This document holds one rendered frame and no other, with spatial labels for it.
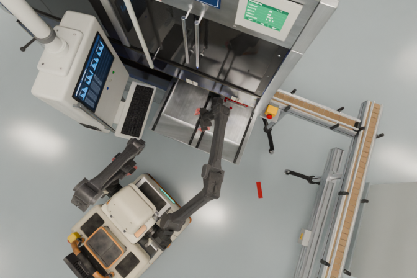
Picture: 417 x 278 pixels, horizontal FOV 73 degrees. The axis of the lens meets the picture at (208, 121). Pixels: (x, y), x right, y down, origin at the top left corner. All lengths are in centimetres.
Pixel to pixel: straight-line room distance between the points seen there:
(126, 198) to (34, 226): 183
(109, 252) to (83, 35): 132
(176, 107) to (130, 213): 89
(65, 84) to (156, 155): 157
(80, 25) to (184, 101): 86
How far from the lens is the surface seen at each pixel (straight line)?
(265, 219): 293
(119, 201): 152
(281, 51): 130
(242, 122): 206
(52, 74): 161
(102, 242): 206
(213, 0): 117
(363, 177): 219
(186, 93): 211
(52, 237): 319
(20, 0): 133
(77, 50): 160
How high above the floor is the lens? 285
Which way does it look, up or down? 75 degrees down
